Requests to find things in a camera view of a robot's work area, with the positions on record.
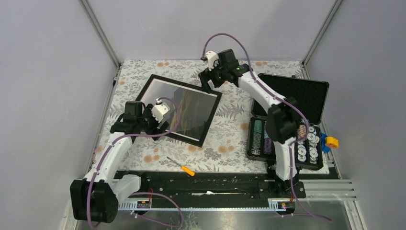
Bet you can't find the yellow blue tape dispenser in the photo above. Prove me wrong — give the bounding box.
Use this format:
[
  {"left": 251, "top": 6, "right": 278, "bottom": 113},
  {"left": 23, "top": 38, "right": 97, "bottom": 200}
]
[{"left": 321, "top": 133, "right": 339, "bottom": 153}]

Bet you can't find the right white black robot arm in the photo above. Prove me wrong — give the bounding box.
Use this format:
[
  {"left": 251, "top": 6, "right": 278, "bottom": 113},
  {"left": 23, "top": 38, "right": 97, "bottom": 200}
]
[{"left": 199, "top": 49, "right": 304, "bottom": 197}]

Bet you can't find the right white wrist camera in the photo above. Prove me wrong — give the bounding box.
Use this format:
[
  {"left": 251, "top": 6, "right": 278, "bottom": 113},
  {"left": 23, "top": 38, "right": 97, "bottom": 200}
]
[{"left": 201, "top": 51, "right": 219, "bottom": 71}]

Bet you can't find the black poker chip case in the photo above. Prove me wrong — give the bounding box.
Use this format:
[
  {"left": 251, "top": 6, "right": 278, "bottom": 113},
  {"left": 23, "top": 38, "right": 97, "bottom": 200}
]
[{"left": 246, "top": 74, "right": 329, "bottom": 171}]

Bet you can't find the floral table mat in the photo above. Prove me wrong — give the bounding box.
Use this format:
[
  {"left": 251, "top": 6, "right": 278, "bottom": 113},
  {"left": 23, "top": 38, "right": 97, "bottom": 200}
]
[{"left": 91, "top": 60, "right": 330, "bottom": 174}]

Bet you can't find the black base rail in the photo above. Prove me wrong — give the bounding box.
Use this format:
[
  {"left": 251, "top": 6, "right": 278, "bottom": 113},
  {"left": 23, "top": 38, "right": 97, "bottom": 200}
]
[{"left": 113, "top": 170, "right": 338, "bottom": 209}]

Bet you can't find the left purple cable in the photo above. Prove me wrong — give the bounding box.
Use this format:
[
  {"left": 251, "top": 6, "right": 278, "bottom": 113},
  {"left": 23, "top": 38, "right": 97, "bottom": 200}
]
[{"left": 86, "top": 96, "right": 185, "bottom": 229}]

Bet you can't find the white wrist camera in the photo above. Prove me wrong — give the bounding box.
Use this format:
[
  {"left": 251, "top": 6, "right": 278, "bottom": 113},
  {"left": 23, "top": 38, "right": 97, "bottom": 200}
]
[
  {"left": 151, "top": 99, "right": 170, "bottom": 123},
  {"left": 201, "top": 51, "right": 219, "bottom": 71}
]

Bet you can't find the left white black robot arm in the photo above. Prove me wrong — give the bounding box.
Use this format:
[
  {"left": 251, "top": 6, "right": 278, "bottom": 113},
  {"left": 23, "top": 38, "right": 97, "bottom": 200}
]
[{"left": 70, "top": 97, "right": 171, "bottom": 223}]

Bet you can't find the black picture frame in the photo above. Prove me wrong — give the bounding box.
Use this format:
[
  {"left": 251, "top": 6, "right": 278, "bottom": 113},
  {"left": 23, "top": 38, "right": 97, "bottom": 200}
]
[{"left": 136, "top": 74, "right": 222, "bottom": 147}]

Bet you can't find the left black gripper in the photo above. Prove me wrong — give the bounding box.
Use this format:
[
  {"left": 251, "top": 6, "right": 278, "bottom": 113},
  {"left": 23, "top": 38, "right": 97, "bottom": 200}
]
[{"left": 137, "top": 103, "right": 169, "bottom": 140}]

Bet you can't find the grey slotted cable duct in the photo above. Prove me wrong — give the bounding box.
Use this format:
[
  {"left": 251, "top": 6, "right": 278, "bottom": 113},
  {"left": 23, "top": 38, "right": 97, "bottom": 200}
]
[{"left": 118, "top": 197, "right": 293, "bottom": 212}]

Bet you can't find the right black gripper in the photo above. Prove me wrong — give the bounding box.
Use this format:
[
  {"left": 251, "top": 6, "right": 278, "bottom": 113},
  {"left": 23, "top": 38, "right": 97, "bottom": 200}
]
[{"left": 199, "top": 59, "right": 228, "bottom": 94}]

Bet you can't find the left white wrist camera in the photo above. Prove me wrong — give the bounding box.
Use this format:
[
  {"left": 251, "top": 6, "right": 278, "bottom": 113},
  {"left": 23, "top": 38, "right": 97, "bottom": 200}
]
[{"left": 151, "top": 99, "right": 170, "bottom": 123}]

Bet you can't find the orange handled screwdriver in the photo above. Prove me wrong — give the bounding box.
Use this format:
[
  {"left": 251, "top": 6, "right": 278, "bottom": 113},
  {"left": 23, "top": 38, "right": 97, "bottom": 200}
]
[{"left": 167, "top": 157, "right": 195, "bottom": 177}]

